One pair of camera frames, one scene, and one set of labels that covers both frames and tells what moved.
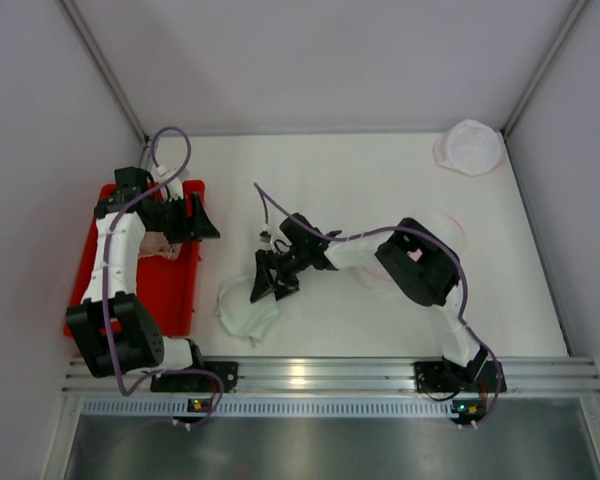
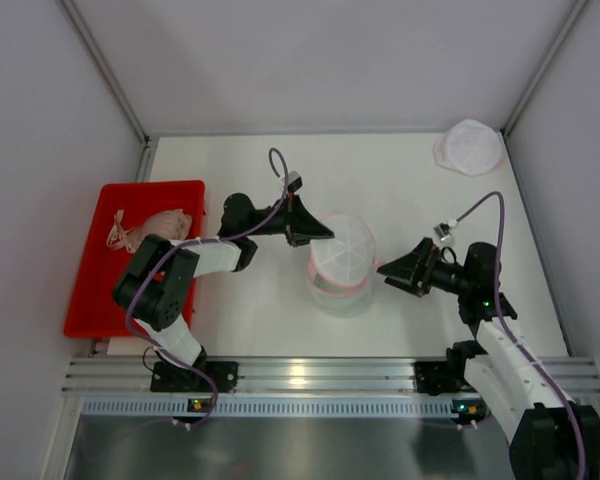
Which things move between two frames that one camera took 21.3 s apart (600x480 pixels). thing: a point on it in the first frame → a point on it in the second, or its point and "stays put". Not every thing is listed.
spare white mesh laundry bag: x=469 y=147 stays put
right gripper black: x=278 y=273 → x=426 y=268
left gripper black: x=188 y=218 → x=290 y=220
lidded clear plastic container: x=439 y=224 → x=341 y=268
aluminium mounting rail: x=368 y=375 stays put
